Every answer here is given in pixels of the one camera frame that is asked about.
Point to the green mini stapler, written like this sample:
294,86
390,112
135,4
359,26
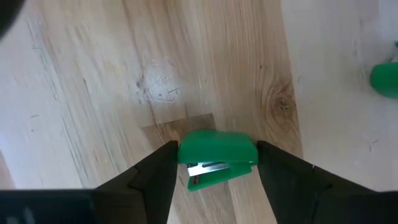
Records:
387,81
217,146

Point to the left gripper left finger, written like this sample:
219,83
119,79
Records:
140,193

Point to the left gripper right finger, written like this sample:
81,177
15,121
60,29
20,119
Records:
311,199

